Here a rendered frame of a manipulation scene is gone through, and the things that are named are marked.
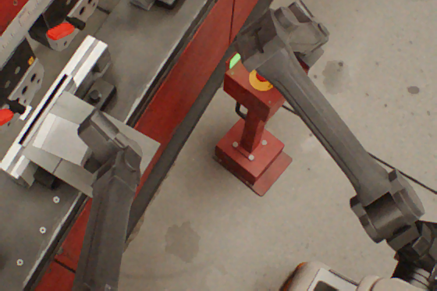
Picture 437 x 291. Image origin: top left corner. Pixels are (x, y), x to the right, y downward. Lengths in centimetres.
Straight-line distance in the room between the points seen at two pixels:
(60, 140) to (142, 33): 40
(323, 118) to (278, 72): 10
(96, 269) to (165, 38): 86
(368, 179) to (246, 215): 132
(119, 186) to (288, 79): 32
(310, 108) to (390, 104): 161
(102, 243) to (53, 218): 57
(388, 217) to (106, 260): 48
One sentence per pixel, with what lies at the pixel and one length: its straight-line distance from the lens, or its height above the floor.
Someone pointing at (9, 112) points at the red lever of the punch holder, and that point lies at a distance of 107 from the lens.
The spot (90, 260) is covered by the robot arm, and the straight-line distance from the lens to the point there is 83.
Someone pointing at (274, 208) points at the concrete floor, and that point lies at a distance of 230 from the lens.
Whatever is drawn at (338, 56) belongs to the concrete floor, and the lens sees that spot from 259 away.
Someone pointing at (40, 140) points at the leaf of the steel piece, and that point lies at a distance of 134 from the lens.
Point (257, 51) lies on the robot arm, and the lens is 94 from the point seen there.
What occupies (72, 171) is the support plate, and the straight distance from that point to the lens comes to 131.
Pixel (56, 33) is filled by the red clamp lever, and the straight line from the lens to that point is 108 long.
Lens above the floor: 223
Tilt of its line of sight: 69 degrees down
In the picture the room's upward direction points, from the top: 7 degrees clockwise
